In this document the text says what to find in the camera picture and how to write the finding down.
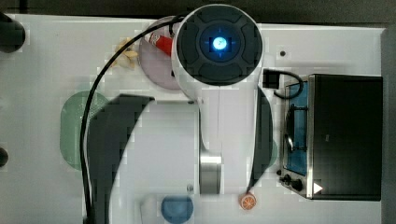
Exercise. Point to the dark round post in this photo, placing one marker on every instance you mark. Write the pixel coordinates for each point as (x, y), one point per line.
(3, 157)

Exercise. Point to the black toaster oven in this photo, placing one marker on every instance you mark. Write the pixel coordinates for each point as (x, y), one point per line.
(332, 137)

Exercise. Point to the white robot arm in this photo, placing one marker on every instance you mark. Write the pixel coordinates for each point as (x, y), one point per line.
(161, 157)

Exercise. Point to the red ketchup bottle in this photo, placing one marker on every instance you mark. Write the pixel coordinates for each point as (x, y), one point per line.
(161, 42)

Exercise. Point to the green plastic strainer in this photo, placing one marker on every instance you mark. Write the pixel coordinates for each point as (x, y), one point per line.
(71, 118)

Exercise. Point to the green plate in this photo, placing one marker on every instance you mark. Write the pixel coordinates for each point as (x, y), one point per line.
(274, 153)

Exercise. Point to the toy orange slice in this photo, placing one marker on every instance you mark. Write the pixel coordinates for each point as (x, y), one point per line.
(247, 201)

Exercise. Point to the blue bowl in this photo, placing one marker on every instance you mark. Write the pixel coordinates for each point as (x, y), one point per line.
(177, 209)

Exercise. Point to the peeled toy banana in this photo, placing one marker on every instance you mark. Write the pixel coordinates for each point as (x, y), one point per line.
(126, 59)

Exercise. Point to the black camera box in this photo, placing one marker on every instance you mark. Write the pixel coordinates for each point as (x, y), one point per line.
(270, 79)

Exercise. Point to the pale purple round plate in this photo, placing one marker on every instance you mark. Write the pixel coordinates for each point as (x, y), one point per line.
(156, 65)

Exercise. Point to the black cylinder cup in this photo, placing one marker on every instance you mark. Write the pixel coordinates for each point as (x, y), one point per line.
(12, 34)

